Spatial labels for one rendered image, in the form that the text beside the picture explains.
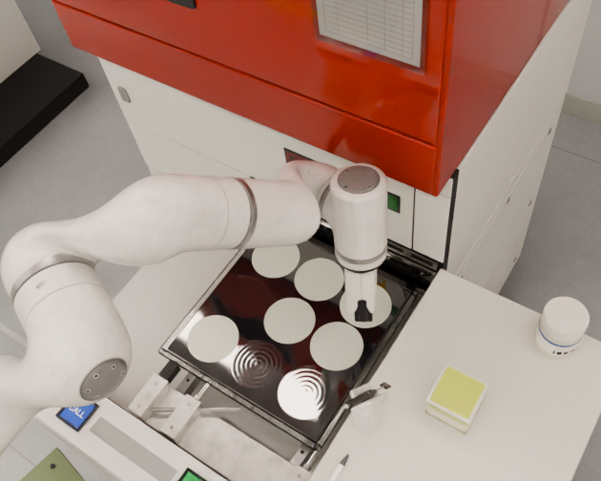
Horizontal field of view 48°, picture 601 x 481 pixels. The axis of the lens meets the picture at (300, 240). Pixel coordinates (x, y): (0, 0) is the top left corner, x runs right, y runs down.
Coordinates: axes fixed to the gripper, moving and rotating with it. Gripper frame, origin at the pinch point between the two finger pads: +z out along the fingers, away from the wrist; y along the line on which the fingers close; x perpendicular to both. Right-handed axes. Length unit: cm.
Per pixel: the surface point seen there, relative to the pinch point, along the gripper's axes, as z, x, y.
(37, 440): 98, -108, -22
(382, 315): 8.6, 3.3, -5.6
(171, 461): 7.6, -31.9, 25.3
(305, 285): 7.9, -11.8, -12.4
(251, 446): 14.6, -20.2, 18.9
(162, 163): 7, -49, -50
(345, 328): 9.2, -3.6, -2.8
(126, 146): 79, -104, -149
